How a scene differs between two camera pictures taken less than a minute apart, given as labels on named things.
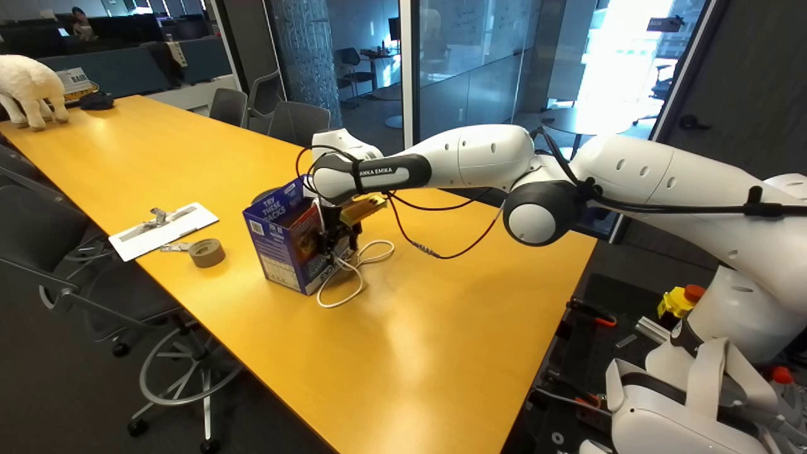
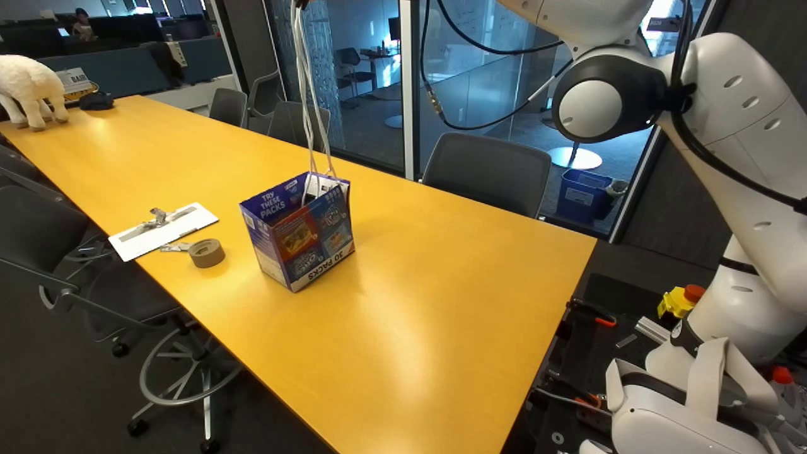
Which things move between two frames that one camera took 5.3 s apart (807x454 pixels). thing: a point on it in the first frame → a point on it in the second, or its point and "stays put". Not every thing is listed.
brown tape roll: [207, 253] stays put
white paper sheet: [163, 230] stays put
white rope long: [360, 271] → [314, 192]
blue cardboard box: [292, 240] stays put
